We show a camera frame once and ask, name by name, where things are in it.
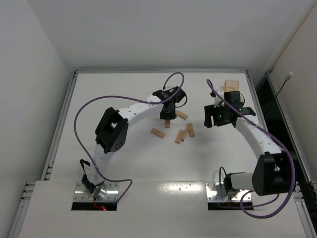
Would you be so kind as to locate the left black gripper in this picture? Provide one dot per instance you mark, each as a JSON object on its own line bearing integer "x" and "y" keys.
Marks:
{"x": 167, "y": 115}

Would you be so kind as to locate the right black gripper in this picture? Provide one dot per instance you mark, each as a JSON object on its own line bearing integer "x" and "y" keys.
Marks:
{"x": 209, "y": 115}

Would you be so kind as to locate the wood block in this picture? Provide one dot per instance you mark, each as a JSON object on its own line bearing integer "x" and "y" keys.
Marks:
{"x": 167, "y": 123}
{"x": 157, "y": 133}
{"x": 181, "y": 115}
{"x": 191, "y": 130}
{"x": 184, "y": 134}
{"x": 179, "y": 137}

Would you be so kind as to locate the clear amber plastic box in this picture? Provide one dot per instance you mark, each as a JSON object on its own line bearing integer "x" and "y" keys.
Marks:
{"x": 231, "y": 85}

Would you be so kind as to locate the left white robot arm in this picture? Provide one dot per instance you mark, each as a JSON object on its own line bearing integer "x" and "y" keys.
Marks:
{"x": 111, "y": 131}

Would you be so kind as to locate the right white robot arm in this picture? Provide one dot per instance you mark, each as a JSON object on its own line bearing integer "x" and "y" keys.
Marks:
{"x": 275, "y": 171}

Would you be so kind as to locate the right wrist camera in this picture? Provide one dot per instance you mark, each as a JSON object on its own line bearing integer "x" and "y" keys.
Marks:
{"x": 217, "y": 100}

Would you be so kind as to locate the aluminium table frame rail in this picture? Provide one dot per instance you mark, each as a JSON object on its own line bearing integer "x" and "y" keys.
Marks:
{"x": 162, "y": 70}

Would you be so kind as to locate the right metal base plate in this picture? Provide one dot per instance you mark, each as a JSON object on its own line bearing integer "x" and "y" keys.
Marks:
{"x": 215, "y": 193}

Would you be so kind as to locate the metal base plate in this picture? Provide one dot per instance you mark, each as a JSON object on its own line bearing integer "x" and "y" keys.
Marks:
{"x": 215, "y": 193}
{"x": 104, "y": 193}

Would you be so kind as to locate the black cable white plug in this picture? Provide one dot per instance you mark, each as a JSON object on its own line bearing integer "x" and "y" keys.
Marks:
{"x": 267, "y": 96}

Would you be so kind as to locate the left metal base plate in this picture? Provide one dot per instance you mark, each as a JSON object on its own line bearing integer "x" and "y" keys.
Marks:
{"x": 104, "y": 193}

